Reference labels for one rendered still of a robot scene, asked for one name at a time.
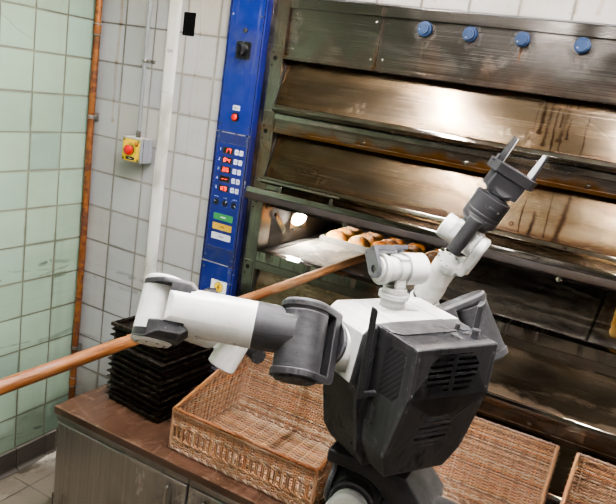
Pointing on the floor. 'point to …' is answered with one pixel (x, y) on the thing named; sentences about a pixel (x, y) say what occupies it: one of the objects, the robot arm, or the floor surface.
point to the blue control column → (244, 76)
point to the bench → (131, 460)
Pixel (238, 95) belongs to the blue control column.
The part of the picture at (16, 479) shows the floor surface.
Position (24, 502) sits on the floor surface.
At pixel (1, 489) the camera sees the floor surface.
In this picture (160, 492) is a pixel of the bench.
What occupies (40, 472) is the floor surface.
